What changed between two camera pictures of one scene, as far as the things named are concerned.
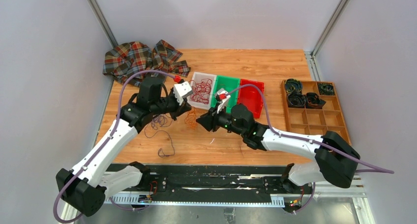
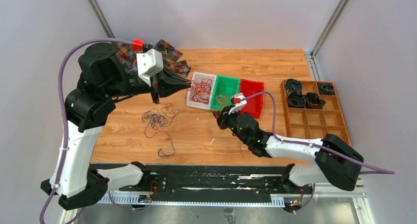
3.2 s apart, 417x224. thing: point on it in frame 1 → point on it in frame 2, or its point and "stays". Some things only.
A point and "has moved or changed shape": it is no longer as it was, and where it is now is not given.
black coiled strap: (296, 99) stays
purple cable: (162, 120) stays
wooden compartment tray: (315, 122) stays
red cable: (200, 90) stays
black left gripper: (180, 109) → (166, 83)
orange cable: (191, 119) has moved or changed shape
